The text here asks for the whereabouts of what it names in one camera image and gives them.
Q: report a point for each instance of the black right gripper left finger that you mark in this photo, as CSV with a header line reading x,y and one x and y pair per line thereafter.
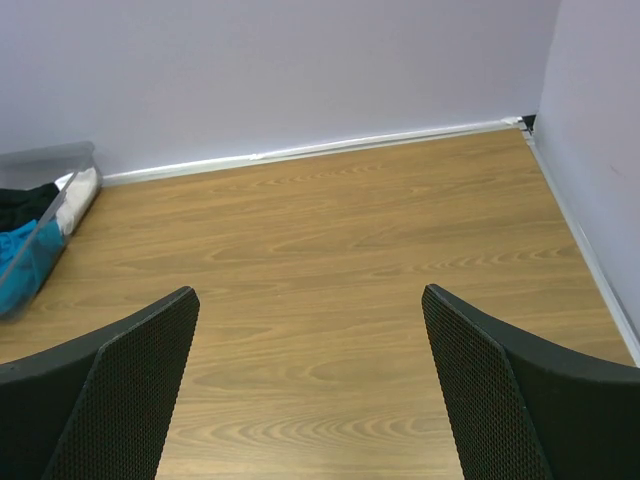
x,y
98,406

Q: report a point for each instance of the clear plastic storage bin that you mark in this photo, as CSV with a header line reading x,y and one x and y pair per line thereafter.
x,y
28,169

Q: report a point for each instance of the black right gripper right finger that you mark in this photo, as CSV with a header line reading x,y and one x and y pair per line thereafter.
x,y
522,407

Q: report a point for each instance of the black t shirt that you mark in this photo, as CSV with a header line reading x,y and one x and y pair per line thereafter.
x,y
19,207

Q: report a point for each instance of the white t shirt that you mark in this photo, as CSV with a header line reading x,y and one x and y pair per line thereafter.
x,y
78,191

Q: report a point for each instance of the teal t shirt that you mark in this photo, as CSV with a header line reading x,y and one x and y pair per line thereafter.
x,y
28,255

